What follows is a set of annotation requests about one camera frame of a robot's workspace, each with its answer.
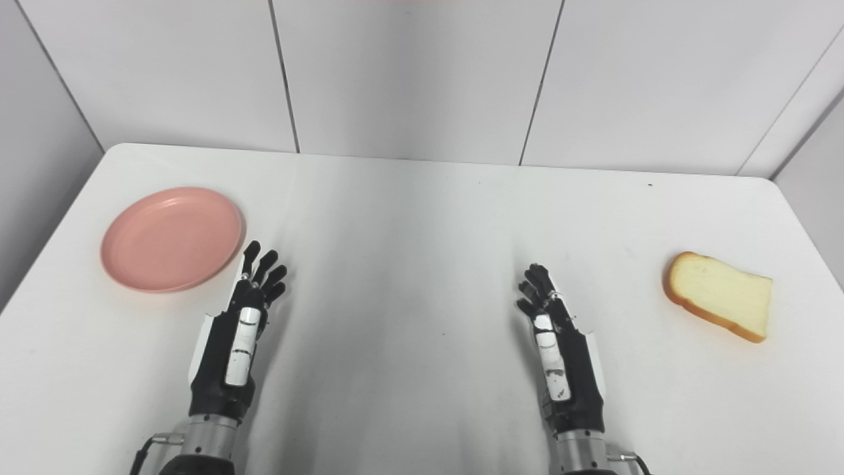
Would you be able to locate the slice of white bread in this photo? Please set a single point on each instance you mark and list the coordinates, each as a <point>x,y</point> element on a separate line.
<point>722,293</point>

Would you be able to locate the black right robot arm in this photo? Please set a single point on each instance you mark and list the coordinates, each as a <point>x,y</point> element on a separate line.
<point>583,455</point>

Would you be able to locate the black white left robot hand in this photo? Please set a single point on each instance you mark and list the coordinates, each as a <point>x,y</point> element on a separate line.
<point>219,369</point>

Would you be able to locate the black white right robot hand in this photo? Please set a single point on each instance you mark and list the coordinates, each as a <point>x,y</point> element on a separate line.
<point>575,369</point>

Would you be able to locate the pink round plate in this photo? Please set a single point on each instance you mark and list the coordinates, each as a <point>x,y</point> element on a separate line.
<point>171,239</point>

